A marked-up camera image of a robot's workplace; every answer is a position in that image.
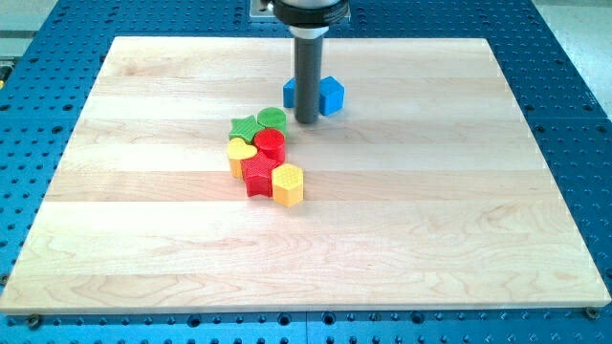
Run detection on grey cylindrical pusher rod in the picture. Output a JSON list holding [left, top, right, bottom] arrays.
[[294, 36, 323, 124]]

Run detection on black round end effector mount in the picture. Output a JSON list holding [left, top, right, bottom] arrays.
[[273, 0, 349, 39]]

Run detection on green circle block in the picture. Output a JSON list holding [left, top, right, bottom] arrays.
[[257, 107, 287, 135]]

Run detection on red circle block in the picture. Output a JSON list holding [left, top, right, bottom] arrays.
[[253, 128, 286, 162]]

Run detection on yellow heart block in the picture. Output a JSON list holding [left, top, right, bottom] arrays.
[[227, 138, 258, 179]]

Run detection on blue block behind rod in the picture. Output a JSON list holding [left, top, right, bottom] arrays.
[[282, 78, 295, 108]]

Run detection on blue cube block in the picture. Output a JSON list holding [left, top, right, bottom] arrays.
[[319, 76, 345, 116]]

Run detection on green star block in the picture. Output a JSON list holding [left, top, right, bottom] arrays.
[[229, 116, 265, 144]]

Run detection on red star block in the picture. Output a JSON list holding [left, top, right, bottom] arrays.
[[241, 153, 281, 197]]

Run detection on yellow hexagon block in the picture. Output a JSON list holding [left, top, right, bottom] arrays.
[[272, 163, 304, 207]]

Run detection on light wooden board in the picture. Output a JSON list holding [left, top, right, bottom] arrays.
[[1, 36, 610, 314]]

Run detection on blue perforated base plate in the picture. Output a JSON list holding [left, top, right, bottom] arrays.
[[1, 1, 611, 343]]

